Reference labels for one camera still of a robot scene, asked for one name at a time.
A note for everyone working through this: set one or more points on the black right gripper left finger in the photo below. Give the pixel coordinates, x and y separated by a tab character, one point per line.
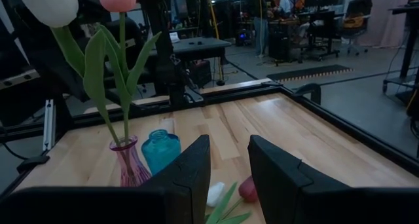
147	204

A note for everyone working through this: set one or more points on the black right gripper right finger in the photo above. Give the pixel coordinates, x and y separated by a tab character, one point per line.
311	204

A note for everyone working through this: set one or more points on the white artificial tulip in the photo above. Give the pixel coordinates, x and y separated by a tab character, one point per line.
49	4
215	194

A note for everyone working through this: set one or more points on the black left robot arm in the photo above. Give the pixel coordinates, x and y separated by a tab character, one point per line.
163	53

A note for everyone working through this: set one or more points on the pink glass vase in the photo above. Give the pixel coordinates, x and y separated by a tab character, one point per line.
131	168

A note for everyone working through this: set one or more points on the teal glass vase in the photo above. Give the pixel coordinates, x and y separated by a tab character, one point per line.
160	152

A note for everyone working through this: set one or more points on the dark red artificial tulip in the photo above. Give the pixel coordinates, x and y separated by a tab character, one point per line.
247	189

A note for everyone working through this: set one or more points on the black floor mat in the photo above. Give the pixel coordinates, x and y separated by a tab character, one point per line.
307	71

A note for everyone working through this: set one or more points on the black floor box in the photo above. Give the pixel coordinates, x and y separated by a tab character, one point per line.
279	47

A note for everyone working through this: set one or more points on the dark grey table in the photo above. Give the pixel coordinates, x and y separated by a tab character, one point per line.
199	47

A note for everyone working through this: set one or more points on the person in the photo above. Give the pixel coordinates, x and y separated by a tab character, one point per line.
261	30
284	4

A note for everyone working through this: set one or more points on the yellow item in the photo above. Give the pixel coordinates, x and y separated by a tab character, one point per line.
353	22

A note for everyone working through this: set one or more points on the yellow pole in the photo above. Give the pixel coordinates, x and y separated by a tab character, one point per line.
214	27

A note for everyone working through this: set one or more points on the black standing desk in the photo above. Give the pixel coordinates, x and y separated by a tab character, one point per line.
407	37

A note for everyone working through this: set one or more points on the pale pink curtain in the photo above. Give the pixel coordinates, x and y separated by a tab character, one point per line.
383	21

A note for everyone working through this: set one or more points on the black aluminium table frame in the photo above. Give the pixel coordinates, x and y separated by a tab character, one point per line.
327	115

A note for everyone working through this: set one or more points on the black frame clamp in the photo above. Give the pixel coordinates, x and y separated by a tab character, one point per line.
314	91

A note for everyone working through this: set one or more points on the silver aluminium bracket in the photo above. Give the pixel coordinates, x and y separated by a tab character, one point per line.
48	125

